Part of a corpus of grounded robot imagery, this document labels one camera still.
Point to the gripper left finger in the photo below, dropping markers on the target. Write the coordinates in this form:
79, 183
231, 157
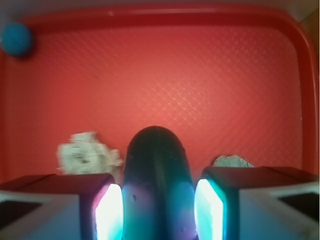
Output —
61, 207

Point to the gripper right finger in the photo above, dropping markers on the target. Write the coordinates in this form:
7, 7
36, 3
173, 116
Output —
257, 203

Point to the light blue cloth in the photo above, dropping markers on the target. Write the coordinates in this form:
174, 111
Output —
233, 161

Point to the crumpled white paper towel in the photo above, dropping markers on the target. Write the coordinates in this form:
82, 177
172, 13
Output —
85, 154

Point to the red plastic tray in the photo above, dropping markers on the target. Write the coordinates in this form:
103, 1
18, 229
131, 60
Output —
226, 79

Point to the blue dimpled ball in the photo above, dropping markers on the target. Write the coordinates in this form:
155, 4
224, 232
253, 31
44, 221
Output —
16, 39

